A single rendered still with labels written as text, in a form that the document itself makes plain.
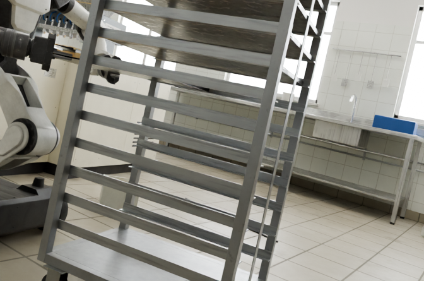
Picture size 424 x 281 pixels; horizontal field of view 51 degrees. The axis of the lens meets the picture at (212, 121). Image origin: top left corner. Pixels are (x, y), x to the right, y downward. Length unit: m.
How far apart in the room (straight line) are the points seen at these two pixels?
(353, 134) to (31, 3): 3.63
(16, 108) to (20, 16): 0.37
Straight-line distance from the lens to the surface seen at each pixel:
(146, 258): 1.37
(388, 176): 5.39
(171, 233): 1.32
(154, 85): 1.82
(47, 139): 1.84
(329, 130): 4.92
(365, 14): 5.73
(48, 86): 3.20
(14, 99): 1.90
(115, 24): 3.36
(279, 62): 1.17
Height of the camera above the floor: 0.71
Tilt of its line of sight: 2 degrees down
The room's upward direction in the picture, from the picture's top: 13 degrees clockwise
